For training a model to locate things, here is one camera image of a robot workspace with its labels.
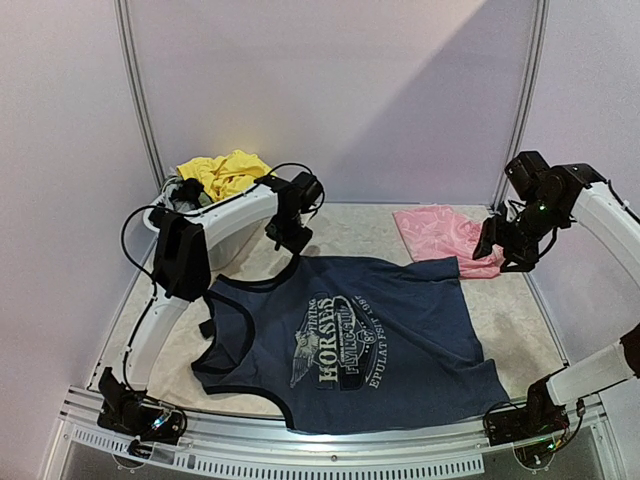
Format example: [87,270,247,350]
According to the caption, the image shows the blue garment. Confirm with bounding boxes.
[191,256,508,435]

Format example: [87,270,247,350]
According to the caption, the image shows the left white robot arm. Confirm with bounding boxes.
[98,166,325,434]

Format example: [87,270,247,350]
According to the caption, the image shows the aluminium frame post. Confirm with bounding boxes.
[114,0,164,189]
[490,0,549,210]

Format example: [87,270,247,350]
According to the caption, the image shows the left aluminium frame post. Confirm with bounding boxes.
[114,0,164,189]

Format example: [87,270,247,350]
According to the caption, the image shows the white plastic laundry basket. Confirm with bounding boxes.
[143,172,274,269]

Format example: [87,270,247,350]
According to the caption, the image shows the right aluminium frame post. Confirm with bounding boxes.
[490,0,549,210]

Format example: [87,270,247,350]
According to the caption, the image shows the aluminium front rail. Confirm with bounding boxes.
[42,387,631,479]

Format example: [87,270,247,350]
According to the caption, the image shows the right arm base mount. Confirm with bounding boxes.
[482,375,585,453]

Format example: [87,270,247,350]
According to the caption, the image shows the grey garment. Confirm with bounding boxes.
[169,190,213,212]

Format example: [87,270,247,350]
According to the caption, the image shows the black garment in basket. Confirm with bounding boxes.
[173,178,204,205]

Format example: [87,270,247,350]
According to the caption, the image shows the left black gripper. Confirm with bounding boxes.
[266,211,314,256]

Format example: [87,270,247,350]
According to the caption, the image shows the yellow garment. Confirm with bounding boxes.
[176,150,271,202]

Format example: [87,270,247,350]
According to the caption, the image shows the pink patterned shorts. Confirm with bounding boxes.
[393,205,504,279]

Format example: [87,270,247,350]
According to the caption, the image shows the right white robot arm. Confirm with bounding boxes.
[472,150,639,436]

